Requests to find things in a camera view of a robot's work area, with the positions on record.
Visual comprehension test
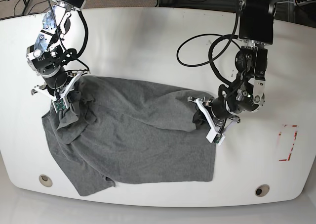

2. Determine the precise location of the right table cable grommet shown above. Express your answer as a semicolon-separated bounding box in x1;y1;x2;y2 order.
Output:
255;184;270;197

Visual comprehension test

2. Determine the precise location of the red tape rectangle marking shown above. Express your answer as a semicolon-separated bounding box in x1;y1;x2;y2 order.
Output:
275;124;299;162

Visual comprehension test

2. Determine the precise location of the wrist camera board image left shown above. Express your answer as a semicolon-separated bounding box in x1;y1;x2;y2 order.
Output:
52;99;67;113

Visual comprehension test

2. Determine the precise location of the white power strip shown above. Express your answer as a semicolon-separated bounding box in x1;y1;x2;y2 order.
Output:
294;0;316;6

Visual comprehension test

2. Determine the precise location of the black cable image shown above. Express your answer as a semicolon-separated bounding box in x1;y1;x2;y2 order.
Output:
56;10;89;73
176;0;240;86

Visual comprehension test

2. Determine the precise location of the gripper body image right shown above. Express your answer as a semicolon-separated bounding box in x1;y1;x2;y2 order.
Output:
187;96;240;136

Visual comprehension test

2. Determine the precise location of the black cable image left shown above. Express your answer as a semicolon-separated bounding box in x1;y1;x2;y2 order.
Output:
56;10;89;73

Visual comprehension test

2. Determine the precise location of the black robot arm image left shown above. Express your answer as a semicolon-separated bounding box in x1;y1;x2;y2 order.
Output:
26;0;90;112

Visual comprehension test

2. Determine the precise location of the table cable grommet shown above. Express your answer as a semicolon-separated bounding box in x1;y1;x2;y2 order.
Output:
39;175;53;187
255;184;270;197

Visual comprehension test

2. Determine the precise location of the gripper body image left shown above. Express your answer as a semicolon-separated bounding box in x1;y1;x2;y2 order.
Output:
31;70;88;109

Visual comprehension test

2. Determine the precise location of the grey T-shirt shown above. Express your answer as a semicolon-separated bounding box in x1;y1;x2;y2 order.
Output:
42;76;216;196

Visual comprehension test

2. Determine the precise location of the black cable image right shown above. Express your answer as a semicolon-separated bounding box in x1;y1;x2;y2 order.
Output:
176;0;240;86

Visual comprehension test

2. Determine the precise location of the left table cable grommet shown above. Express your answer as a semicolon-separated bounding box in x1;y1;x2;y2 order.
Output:
39;175;53;187

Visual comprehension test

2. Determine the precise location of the wrist camera board image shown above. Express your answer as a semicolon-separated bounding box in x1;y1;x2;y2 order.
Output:
206;133;225;146
52;99;67;113

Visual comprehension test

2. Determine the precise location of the wrist camera board image right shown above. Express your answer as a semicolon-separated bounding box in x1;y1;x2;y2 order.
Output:
206;133;225;146

